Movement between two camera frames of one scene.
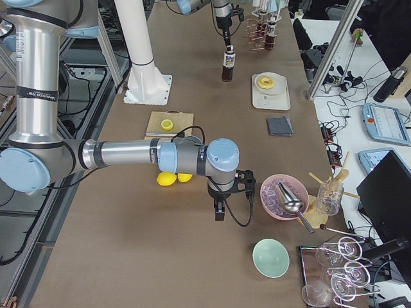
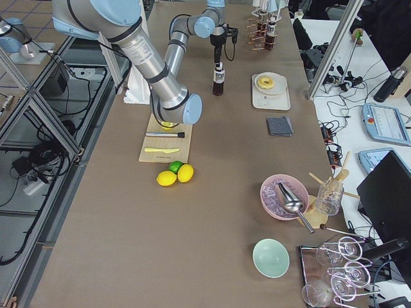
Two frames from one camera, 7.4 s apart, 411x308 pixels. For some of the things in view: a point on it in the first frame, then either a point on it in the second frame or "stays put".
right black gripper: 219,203 → 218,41
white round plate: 270,83 stays put
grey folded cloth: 279,126 stays put
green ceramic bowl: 271,258 stays put
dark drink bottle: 228,62 → 219,76
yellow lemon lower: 184,178 stays put
